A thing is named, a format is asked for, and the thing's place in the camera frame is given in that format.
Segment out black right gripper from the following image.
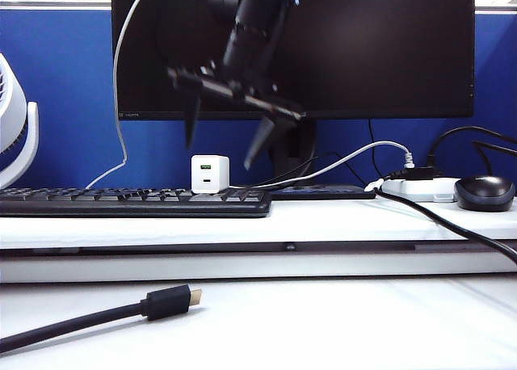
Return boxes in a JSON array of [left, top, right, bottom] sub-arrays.
[[167, 62, 306, 171]]

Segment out white charger brick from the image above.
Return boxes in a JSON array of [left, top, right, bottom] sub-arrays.
[[191, 154, 231, 196]]

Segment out white Type-C charging cable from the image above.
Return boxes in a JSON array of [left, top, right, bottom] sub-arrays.
[[85, 0, 154, 191]]

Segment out black monitor stand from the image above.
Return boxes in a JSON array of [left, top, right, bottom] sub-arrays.
[[268, 119, 377, 201]]

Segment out black keyboard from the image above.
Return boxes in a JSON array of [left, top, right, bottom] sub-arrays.
[[0, 187, 274, 220]]

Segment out blue office partition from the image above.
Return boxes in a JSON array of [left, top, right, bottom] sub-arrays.
[[0, 1, 517, 191]]

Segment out black ASUS monitor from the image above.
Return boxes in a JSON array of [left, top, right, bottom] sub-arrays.
[[111, 0, 477, 123]]

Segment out white power strip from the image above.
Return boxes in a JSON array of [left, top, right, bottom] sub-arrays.
[[381, 177, 460, 204]]

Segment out white desk fan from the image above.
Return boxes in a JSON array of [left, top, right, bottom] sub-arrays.
[[0, 53, 41, 189]]

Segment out black computer mouse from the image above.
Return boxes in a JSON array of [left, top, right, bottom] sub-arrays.
[[453, 175, 517, 213]]

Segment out thin black keyboard cable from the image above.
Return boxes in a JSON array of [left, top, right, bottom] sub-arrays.
[[258, 151, 367, 187]]

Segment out thin black monitor cable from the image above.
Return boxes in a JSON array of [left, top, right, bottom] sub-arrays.
[[368, 119, 383, 179]]

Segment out white cable with ribbed plug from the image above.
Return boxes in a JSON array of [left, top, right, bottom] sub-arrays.
[[229, 141, 415, 191]]

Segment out black HDMI cable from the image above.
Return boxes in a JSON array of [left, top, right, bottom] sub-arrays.
[[0, 284, 204, 355]]

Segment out black plug with looping cable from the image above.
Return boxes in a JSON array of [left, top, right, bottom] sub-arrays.
[[389, 126, 517, 181]]

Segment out black mouse cable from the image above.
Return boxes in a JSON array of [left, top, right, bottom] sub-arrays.
[[472, 141, 517, 177]]

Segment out thick black power cable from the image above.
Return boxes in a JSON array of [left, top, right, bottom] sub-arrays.
[[373, 187, 517, 266]]

